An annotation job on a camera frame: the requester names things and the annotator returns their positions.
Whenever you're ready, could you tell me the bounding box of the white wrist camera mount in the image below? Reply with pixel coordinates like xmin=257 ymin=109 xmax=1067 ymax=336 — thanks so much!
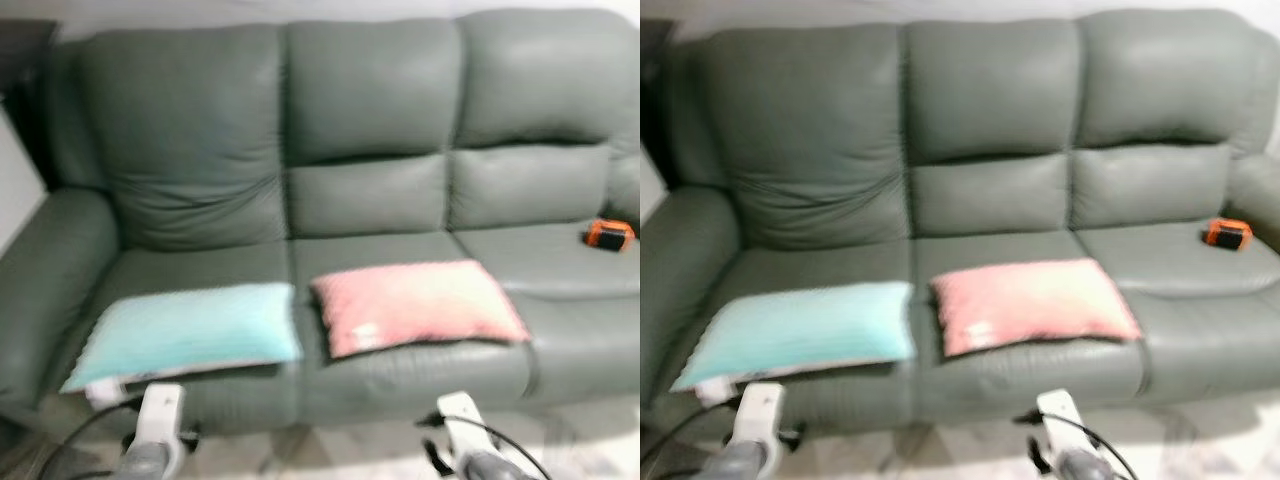
xmin=133 ymin=383 xmax=189 ymax=453
xmin=1035 ymin=389 xmax=1089 ymax=456
xmin=730 ymin=383 xmax=786 ymax=451
xmin=437 ymin=391 xmax=493 ymax=459

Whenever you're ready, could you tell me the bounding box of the teal minky dot pillow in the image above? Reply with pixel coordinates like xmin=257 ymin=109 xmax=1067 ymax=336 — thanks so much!
xmin=60 ymin=282 xmax=304 ymax=406
xmin=668 ymin=281 xmax=917 ymax=406

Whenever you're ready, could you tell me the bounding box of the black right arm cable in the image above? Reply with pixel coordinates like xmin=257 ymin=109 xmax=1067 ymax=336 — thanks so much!
xmin=418 ymin=413 xmax=553 ymax=480
xmin=1013 ymin=410 xmax=1141 ymax=480

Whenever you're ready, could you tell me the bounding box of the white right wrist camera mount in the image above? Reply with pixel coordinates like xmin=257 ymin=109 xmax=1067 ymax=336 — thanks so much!
xmin=1035 ymin=389 xmax=1089 ymax=456
xmin=437 ymin=391 xmax=493 ymax=459

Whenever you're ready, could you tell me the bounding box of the orange black small device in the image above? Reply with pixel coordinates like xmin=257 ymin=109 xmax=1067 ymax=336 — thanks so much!
xmin=585 ymin=219 xmax=637 ymax=253
xmin=1204 ymin=217 xmax=1254 ymax=251

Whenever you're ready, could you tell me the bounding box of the pink minky dot pillow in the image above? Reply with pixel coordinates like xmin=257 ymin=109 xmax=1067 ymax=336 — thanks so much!
xmin=930 ymin=258 xmax=1143 ymax=358
xmin=310 ymin=260 xmax=532 ymax=360

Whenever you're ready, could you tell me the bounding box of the grey green leather sofa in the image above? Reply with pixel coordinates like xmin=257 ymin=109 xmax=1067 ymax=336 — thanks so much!
xmin=0 ymin=8 xmax=641 ymax=433
xmin=640 ymin=8 xmax=1280 ymax=431

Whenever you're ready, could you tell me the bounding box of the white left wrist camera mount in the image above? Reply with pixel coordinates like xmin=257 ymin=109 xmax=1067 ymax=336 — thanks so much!
xmin=730 ymin=383 xmax=786 ymax=451
xmin=133 ymin=383 xmax=189 ymax=453

